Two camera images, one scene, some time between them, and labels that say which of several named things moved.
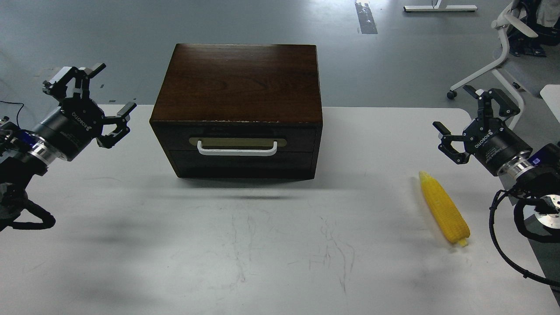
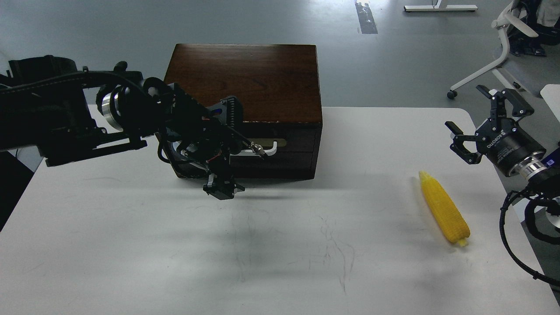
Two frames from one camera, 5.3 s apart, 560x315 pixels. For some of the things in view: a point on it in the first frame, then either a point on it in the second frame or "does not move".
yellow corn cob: [452, 223] does not move
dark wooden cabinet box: [241, 111] does not move
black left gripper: [78, 122] → [199, 137]
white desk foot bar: [435, 8] does not move
